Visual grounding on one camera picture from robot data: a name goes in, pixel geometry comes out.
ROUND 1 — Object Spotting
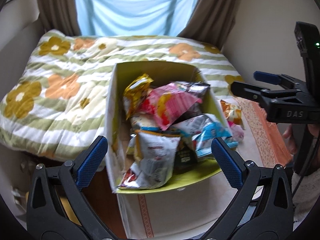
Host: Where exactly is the pink marshmallow bag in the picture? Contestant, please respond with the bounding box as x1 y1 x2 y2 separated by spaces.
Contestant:
140 83 202 131

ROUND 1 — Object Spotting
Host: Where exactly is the person's right hand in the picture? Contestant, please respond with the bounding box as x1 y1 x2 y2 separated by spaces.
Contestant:
282 123 320 156

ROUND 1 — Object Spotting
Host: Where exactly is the orange white snack bag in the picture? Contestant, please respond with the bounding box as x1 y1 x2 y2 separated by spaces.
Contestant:
220 100 244 127

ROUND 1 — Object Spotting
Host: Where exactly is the white pink snack bag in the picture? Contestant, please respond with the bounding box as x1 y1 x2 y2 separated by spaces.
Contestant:
228 121 244 142

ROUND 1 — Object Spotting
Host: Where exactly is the light blue snack bag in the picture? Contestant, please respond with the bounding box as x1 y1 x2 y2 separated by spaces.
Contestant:
191 121 239 160

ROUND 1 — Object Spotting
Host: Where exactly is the pink floral tablecloth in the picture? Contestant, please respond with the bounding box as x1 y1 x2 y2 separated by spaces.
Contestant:
117 98 291 239

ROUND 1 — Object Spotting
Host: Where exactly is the right brown curtain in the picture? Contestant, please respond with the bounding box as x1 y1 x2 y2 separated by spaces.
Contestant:
178 0 241 49

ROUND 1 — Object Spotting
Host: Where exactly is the brown curtain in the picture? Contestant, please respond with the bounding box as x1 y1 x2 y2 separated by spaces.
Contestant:
178 0 241 49
37 0 81 36

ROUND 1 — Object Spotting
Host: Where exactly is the green cardboard snack box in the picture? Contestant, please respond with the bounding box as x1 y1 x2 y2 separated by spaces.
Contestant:
104 60 232 195

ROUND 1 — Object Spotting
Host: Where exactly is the black yellow snack bag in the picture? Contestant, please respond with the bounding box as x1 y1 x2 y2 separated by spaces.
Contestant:
174 140 197 174

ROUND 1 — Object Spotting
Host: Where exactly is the floral striped quilt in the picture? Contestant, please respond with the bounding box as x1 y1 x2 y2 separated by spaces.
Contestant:
1 30 242 161

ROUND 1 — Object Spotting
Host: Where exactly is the white grey snack bag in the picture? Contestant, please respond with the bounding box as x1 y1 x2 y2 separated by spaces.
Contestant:
118 130 181 190

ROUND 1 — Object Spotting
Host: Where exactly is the gold foil snack bag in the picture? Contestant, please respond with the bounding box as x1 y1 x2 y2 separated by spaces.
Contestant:
123 74 153 119

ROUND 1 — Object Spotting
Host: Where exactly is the blue window cloth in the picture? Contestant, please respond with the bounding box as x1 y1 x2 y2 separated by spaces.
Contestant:
75 0 197 36

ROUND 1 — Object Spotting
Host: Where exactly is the left brown curtain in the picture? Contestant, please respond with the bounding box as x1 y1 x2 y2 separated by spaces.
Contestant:
37 0 81 36

